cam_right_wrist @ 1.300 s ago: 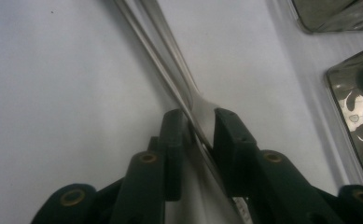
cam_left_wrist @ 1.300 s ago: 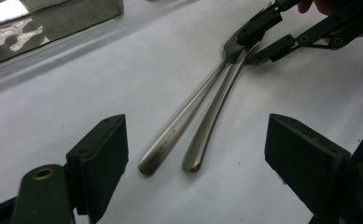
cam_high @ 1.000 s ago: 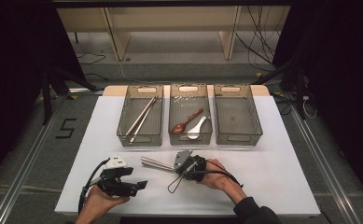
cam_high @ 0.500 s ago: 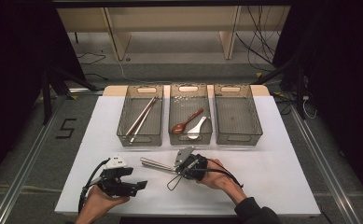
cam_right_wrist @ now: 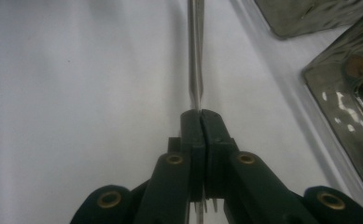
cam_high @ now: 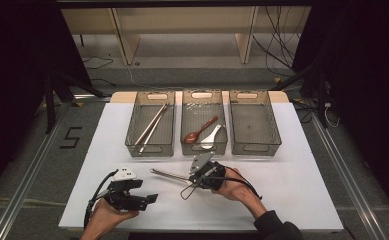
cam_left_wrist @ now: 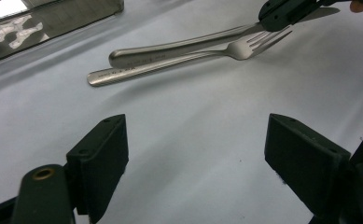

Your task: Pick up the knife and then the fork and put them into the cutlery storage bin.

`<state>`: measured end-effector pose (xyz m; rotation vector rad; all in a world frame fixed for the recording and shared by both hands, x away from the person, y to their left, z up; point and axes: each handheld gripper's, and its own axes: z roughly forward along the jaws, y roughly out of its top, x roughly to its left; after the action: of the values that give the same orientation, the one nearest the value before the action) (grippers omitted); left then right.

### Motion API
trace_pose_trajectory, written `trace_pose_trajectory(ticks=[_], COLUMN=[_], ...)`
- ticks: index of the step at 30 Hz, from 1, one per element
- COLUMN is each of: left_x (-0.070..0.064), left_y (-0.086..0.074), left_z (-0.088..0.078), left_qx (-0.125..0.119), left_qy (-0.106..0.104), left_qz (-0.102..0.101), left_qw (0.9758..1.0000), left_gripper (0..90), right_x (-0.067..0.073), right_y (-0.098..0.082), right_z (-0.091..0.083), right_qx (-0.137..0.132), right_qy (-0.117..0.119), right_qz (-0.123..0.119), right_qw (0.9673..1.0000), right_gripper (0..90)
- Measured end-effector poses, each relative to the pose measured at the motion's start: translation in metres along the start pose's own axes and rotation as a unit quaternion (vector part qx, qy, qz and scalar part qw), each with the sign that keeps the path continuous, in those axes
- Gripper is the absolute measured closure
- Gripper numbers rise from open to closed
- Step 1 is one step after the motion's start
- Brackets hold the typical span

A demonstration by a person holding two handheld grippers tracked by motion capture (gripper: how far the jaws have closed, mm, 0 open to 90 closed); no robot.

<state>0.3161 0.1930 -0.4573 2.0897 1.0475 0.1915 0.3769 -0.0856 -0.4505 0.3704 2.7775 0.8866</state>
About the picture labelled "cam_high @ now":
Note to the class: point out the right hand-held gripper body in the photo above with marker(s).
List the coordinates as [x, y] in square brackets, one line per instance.
[212, 175]

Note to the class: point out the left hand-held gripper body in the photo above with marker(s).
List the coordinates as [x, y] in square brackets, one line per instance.
[123, 198]

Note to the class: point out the metal table knife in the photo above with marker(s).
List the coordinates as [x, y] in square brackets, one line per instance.
[158, 172]

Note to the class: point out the metal spoon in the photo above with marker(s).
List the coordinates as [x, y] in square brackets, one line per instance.
[168, 174]

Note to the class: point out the white ceramic spoon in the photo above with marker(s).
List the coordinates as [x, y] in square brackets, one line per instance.
[208, 141]

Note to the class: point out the reddish brown wooden spoon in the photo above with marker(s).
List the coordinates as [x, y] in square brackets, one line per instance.
[192, 137]

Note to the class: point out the smoky transparent plastic bin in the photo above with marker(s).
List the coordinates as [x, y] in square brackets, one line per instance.
[253, 126]
[198, 116]
[162, 133]

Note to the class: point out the person's left hand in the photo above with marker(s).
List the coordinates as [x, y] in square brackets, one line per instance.
[103, 220]

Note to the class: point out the person's right hand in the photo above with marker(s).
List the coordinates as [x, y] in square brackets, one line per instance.
[238, 190]

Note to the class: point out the yellow tape piece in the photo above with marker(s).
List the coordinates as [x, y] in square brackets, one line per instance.
[277, 80]
[78, 104]

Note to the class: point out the black metal stand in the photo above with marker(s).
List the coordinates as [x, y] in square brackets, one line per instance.
[50, 106]
[321, 100]

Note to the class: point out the black curtain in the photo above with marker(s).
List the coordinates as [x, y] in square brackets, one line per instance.
[15, 83]
[365, 83]

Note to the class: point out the beige wooden desk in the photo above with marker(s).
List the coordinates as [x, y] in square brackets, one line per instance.
[182, 20]

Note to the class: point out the aluminium floor rail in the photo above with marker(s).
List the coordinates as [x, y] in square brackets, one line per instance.
[348, 180]
[32, 180]

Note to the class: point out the short aluminium rail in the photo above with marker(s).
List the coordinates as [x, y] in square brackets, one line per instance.
[92, 97]

